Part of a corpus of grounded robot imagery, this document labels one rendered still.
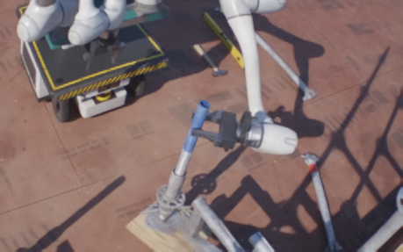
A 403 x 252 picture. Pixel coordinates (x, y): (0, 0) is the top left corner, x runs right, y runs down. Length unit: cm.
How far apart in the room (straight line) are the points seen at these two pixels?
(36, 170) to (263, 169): 122
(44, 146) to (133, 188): 53
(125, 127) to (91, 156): 27
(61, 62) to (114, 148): 55
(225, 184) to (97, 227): 72
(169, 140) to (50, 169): 69
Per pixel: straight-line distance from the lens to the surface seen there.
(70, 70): 236
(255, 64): 179
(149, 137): 254
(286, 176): 263
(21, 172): 234
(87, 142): 246
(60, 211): 221
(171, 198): 204
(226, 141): 169
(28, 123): 254
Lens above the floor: 191
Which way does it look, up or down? 47 degrees down
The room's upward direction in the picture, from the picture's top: 19 degrees clockwise
